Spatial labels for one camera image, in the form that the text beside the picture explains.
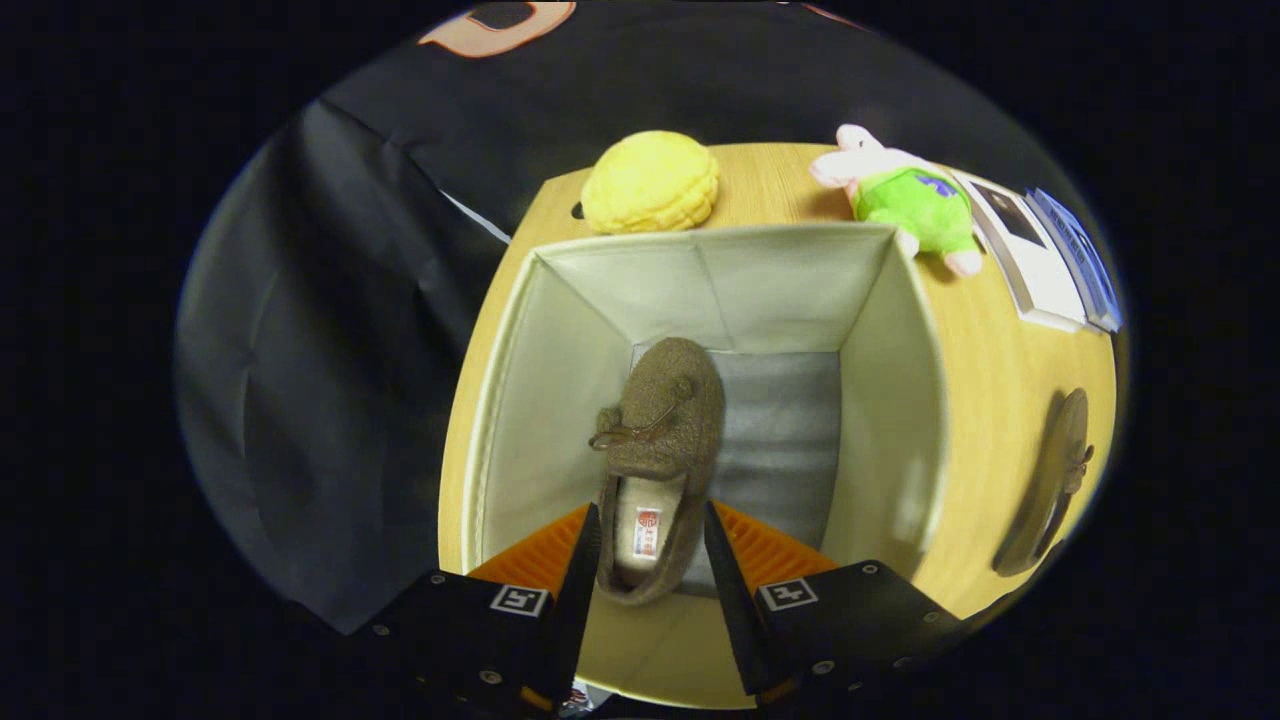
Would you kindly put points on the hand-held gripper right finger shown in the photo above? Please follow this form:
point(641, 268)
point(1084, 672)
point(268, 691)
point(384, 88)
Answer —
point(830, 625)

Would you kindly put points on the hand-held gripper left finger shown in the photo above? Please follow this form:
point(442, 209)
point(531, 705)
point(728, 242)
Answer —
point(500, 630)

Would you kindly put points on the beige fabric storage box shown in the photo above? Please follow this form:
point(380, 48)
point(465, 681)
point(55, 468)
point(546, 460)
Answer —
point(560, 400)

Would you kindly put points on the brown felt shoe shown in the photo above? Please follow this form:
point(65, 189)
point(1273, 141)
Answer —
point(670, 410)
point(1052, 480)

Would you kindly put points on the black backdrop cloth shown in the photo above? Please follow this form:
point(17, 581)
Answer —
point(330, 380)

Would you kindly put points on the white portrait book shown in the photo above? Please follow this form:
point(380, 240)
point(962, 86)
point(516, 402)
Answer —
point(1030, 265)

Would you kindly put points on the pink star plush toy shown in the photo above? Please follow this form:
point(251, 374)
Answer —
point(915, 205)

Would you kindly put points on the blue cover book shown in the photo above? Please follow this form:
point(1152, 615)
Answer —
point(1085, 265)

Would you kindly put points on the yellow round plush toy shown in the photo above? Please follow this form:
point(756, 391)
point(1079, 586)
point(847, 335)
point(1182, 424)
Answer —
point(650, 183)

